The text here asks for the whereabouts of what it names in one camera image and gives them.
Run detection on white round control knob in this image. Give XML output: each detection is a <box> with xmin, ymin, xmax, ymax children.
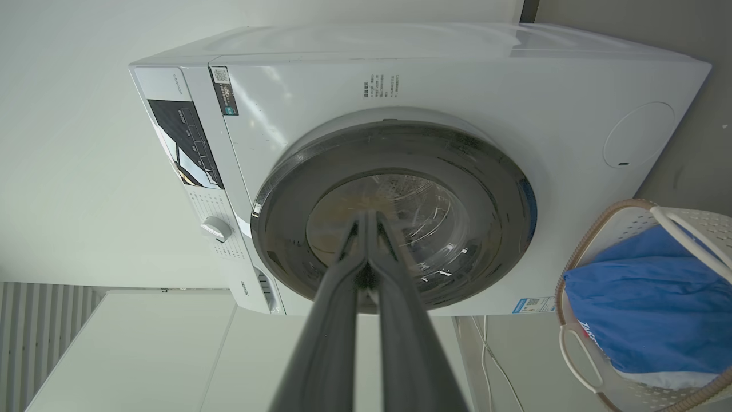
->
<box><xmin>200</xmin><ymin>216</ymin><xmax>233</xmax><ymax>244</ymax></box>

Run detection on blue Lakers garment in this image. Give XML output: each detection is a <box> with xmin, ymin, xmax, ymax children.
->
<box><xmin>563</xmin><ymin>224</ymin><xmax>732</xmax><ymax>375</ymax></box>

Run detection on white garment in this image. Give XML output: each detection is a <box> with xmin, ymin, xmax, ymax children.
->
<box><xmin>609</xmin><ymin>358</ymin><xmax>722</xmax><ymax>391</ymax></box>

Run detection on white front-load washing machine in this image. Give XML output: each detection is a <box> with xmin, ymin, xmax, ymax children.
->
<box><xmin>129</xmin><ymin>23</ymin><xmax>713</xmax><ymax>316</ymax></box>

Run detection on black control display panel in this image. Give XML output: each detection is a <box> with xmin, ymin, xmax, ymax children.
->
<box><xmin>148</xmin><ymin>99</ymin><xmax>225</xmax><ymax>189</ymax></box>

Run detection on round dark washing machine door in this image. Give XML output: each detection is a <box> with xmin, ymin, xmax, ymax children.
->
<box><xmin>250</xmin><ymin>120</ymin><xmax>538</xmax><ymax>314</ymax></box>

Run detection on thin white cable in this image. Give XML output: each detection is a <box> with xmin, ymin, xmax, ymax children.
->
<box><xmin>469</xmin><ymin>315</ymin><xmax>524</xmax><ymax>412</ymax></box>

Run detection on blue energy label sticker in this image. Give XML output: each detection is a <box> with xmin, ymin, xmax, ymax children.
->
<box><xmin>512</xmin><ymin>296</ymin><xmax>556</xmax><ymax>314</ymax></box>

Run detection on black QR code sticker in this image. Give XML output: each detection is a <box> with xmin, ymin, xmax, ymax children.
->
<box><xmin>210</xmin><ymin>66</ymin><xmax>240</xmax><ymax>117</ymax></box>

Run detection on white ribbed radiator panel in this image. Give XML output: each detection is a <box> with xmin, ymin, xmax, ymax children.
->
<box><xmin>0</xmin><ymin>282</ymin><xmax>104</xmax><ymax>412</ymax></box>

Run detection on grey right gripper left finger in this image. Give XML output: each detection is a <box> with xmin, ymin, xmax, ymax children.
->
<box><xmin>269</xmin><ymin>212</ymin><xmax>367</xmax><ymax>412</ymax></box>

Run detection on white perforated laundry basket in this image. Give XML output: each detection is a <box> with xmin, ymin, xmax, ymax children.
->
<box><xmin>555</xmin><ymin>199</ymin><xmax>732</xmax><ymax>412</ymax></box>

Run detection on white detergent drawer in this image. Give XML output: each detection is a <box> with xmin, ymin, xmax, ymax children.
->
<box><xmin>228</xmin><ymin>264</ymin><xmax>287</xmax><ymax>315</ymax></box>

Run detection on round white filter cover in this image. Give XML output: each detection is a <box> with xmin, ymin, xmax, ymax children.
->
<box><xmin>602</xmin><ymin>102</ymin><xmax>677</xmax><ymax>169</ymax></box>

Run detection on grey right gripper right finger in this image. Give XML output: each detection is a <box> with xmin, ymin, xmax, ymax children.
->
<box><xmin>368</xmin><ymin>212</ymin><xmax>470</xmax><ymax>412</ymax></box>

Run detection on white low cabinet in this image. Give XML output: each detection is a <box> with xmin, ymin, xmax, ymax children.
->
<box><xmin>26</xmin><ymin>289</ymin><xmax>475</xmax><ymax>412</ymax></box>

